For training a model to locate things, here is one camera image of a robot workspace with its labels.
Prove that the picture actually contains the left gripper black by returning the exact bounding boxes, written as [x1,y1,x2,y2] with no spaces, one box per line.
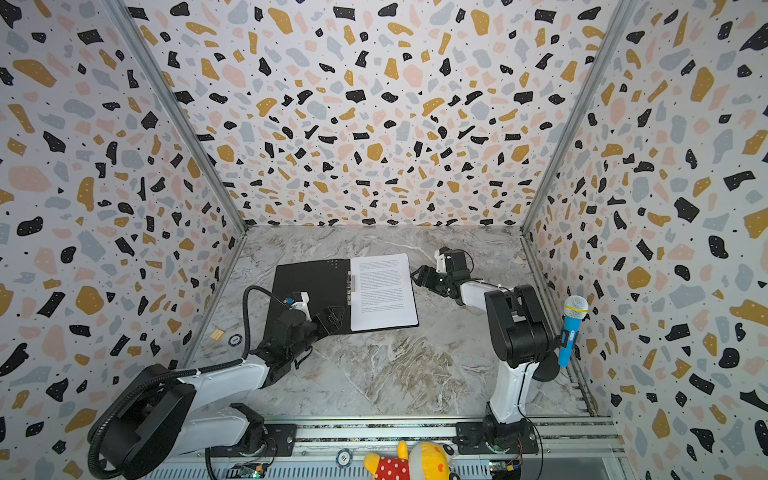
[287,304,341,363]

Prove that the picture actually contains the orange folder black inside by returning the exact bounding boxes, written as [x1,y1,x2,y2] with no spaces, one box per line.
[262,257,420,337]

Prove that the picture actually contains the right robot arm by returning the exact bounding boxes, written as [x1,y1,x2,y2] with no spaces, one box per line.
[410,247,560,452]

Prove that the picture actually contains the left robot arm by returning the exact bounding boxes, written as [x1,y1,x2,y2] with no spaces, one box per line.
[87,305,346,479]

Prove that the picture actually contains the small round black token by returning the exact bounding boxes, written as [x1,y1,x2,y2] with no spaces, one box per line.
[228,334,243,347]

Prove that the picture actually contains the blue toy microphone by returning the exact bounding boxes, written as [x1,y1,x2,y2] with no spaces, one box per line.
[558,295,589,369]

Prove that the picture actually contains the yellow red plush toy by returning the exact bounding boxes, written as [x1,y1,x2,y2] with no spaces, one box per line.
[363,441,460,480]

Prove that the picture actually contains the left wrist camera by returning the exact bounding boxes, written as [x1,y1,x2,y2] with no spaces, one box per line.
[284,291,311,321]

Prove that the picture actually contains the black corrugated cable left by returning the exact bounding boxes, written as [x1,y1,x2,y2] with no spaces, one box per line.
[86,285,295,480]

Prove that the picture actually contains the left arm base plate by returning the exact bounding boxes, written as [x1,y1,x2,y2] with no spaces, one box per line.
[236,423,298,458]

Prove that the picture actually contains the round white badge on rail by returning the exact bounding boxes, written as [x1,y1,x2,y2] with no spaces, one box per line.
[335,449,353,468]

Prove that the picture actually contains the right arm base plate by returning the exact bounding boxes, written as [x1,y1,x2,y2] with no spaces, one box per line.
[453,417,539,455]

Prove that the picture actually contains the right circuit board wires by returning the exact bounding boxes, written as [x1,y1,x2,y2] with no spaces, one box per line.
[488,454,524,480]

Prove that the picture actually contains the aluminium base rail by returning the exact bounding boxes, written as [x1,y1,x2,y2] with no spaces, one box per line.
[140,416,634,479]

